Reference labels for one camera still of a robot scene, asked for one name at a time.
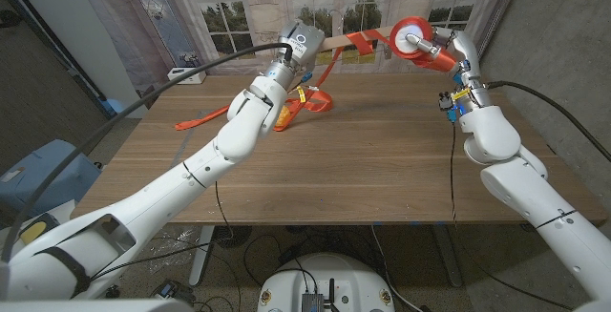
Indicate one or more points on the clear plastic bag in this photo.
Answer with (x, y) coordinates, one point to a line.
(174, 259)

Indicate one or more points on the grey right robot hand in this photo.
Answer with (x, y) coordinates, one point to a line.
(465, 52)

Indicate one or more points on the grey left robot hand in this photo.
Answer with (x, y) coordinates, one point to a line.
(301, 45)

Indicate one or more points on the black floor device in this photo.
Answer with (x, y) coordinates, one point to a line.
(169, 289)

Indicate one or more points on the white power strip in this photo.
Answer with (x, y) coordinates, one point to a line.
(188, 78)

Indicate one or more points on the black radio box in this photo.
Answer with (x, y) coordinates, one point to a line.
(312, 303)

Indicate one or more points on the grey table leg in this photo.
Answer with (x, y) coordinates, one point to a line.
(448, 259)

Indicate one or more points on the wooden clip hanger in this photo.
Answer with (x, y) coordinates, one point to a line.
(336, 41)

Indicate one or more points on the blue plastic container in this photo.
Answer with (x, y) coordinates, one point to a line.
(71, 178)

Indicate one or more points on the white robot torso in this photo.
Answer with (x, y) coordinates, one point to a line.
(353, 283)

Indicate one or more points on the red satin ribbon roll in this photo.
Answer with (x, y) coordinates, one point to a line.
(355, 40)

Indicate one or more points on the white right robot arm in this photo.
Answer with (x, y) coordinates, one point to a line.
(491, 135)

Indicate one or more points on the white table leg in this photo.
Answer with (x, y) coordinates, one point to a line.
(203, 259)

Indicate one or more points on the black yellow foot pedal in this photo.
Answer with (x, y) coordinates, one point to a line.
(33, 231)

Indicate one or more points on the round black floor fan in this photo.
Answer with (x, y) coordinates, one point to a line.
(236, 236)

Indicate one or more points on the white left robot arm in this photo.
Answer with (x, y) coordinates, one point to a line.
(191, 178)

